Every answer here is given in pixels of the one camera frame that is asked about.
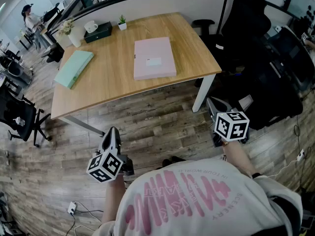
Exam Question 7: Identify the white mug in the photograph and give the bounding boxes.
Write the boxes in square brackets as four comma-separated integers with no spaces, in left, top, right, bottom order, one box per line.
[84,20,98,33]

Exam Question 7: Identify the person's right forearm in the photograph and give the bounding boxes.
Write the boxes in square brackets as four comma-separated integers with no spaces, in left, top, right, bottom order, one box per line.
[222,140,258,179]

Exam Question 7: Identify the mint green folder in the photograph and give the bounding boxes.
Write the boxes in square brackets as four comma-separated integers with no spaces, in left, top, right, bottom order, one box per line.
[53,50,95,90]

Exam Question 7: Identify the black high-back office chair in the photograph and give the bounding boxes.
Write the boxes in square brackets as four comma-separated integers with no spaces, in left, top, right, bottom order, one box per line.
[191,0,271,88]

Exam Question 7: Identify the pink folder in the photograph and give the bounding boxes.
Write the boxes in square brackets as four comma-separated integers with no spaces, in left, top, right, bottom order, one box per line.
[133,36,177,81]

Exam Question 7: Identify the person's white printed sweatshirt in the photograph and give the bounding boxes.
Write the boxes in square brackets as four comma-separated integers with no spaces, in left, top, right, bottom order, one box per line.
[92,155,303,236]

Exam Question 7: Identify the white desk leg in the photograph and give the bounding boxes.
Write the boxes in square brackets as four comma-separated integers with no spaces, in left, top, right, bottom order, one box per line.
[191,74,217,113]
[59,116,105,137]

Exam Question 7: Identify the person's dark trouser legs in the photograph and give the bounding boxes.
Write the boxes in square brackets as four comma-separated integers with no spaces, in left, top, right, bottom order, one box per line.
[162,155,187,169]

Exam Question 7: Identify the black drawer box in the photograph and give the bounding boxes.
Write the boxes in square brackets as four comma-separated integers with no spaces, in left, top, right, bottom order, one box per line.
[83,21,113,44]

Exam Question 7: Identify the white desk partition panel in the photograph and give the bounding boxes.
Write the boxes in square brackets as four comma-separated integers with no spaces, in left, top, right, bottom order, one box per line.
[53,0,227,50]

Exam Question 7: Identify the white vase with flowers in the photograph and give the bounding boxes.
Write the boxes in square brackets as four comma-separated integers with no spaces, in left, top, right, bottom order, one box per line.
[58,17,76,36]

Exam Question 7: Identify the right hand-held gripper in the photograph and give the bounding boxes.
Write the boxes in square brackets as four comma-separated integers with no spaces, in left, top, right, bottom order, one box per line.
[206,97,250,147]

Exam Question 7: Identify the black mesh office chair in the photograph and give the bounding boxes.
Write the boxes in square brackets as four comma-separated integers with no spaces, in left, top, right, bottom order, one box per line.
[40,2,65,63]
[0,89,52,148]

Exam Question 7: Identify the person's left forearm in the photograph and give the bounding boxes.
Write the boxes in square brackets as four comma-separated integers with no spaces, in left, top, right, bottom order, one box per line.
[102,175,127,225]

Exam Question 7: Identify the small potted green plant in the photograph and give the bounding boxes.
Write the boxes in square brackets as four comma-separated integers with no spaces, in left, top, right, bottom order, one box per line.
[117,14,127,31]

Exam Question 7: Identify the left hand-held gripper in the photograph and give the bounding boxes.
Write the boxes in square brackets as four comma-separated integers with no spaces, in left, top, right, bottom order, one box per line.
[86,126,135,183]

